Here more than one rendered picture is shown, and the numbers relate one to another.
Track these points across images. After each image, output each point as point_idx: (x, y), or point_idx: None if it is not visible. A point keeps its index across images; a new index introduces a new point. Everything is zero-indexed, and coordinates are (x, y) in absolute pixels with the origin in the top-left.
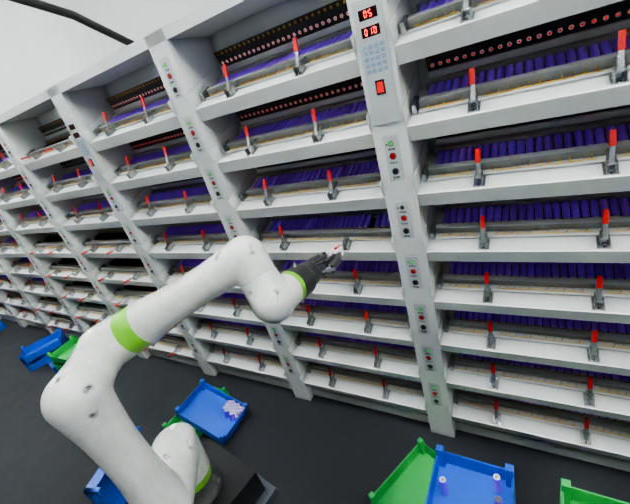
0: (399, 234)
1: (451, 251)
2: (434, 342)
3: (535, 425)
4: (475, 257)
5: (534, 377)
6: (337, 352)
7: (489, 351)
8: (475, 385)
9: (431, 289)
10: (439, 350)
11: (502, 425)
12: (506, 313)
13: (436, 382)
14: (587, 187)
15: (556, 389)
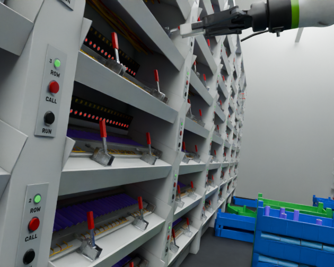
0: (189, 45)
1: (194, 73)
2: (178, 163)
3: (178, 241)
4: (195, 82)
5: (176, 196)
6: (98, 241)
7: (188, 165)
8: (178, 210)
9: (187, 103)
10: (178, 172)
11: (177, 250)
12: (192, 130)
13: (170, 219)
14: (209, 59)
15: (184, 198)
